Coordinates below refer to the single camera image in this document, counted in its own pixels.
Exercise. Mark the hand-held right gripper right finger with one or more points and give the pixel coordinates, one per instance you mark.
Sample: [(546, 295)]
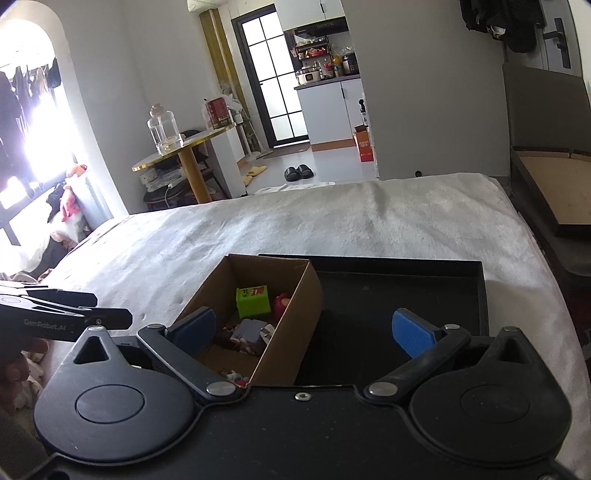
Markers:
[(411, 332)]

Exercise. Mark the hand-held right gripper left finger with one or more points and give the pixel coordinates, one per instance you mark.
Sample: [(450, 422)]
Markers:
[(194, 327)]

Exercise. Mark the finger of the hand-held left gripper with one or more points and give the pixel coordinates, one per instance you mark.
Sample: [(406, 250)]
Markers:
[(60, 297), (111, 318)]

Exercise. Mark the black tray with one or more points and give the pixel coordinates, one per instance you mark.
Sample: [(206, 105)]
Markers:
[(369, 300)]

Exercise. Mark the purple toy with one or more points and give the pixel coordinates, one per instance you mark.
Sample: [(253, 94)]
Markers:
[(249, 334)]

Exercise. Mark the green cube toy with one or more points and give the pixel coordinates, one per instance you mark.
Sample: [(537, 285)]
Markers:
[(253, 302)]

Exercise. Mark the red toy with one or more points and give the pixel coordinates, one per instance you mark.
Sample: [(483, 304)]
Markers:
[(280, 305)]

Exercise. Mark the brown cardboard box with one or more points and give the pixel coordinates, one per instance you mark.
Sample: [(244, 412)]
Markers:
[(295, 323)]

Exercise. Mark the person's left hand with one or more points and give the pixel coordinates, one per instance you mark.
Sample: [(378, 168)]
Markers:
[(11, 374)]

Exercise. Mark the small white figure toy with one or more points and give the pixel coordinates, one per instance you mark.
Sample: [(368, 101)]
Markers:
[(236, 377)]

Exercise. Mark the pink plush toy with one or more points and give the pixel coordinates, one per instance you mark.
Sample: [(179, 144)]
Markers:
[(71, 198)]

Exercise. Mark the white boxes under table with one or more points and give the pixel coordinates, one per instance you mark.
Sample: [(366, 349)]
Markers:
[(159, 177)]

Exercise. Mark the yellow slipper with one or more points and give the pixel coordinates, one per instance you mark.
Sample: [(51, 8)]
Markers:
[(247, 179), (257, 170)]

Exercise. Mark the gold round table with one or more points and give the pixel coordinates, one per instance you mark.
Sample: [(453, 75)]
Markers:
[(189, 166)]

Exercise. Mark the black slipper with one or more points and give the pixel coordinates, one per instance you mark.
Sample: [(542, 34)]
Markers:
[(292, 174), (305, 170)]

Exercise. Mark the orange cardboard box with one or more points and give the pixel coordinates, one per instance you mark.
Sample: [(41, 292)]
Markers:
[(364, 145)]

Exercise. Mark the clear glass jar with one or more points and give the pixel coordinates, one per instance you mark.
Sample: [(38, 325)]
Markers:
[(164, 131)]

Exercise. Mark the hanging laundry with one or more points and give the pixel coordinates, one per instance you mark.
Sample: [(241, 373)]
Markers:
[(18, 97)]

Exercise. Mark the brown folding board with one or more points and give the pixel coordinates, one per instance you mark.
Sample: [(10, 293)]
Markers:
[(554, 180)]

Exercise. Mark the red box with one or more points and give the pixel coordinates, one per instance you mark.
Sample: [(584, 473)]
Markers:
[(218, 115)]

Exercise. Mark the dark spray bottle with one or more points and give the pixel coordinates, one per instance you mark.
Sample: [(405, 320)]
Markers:
[(362, 113)]

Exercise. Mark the white kitchen cabinet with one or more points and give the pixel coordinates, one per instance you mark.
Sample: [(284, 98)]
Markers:
[(328, 115)]

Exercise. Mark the black glass-paned door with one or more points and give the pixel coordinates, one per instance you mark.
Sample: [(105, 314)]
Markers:
[(272, 69)]

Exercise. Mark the silver rice cooker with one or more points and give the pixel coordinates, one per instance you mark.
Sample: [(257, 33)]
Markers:
[(308, 75)]

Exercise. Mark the hanging dark clothes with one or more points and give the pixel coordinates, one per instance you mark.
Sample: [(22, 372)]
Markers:
[(508, 21)]

